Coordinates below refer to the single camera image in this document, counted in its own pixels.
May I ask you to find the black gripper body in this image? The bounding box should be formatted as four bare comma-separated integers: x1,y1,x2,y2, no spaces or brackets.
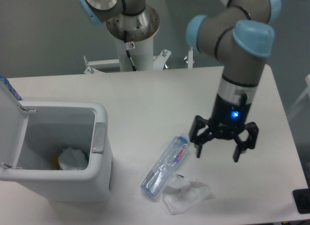
208,93,251,140

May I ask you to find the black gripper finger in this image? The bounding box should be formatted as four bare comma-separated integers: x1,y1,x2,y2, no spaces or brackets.
189,115,214,158
233,122,259,162

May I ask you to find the white push-lid trash can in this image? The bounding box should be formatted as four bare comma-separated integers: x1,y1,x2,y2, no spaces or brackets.
0,85,113,202

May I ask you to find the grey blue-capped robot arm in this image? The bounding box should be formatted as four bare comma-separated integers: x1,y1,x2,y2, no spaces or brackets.
79,0,281,161

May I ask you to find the crumpled white paper trash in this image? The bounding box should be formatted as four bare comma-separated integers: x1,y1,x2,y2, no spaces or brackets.
58,147,89,171

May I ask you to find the clear empty plastic bottle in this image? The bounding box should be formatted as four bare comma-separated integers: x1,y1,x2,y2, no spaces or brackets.
140,133,189,198

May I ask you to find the crumpled clear plastic wrapper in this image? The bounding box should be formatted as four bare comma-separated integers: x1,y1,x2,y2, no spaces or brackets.
162,174,211,215

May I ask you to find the black device at table edge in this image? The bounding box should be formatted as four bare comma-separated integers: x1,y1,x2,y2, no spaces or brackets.
292,188,310,214

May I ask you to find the blue labelled bottle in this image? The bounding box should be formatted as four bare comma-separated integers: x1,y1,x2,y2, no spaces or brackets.
0,75,23,100

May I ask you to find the white frame at right edge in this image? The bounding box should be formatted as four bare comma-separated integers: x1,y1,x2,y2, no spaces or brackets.
287,75,310,121

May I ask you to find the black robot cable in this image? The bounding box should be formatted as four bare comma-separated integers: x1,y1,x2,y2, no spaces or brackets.
123,30,139,72

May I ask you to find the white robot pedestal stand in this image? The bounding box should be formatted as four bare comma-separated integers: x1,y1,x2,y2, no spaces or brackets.
83,4,196,75

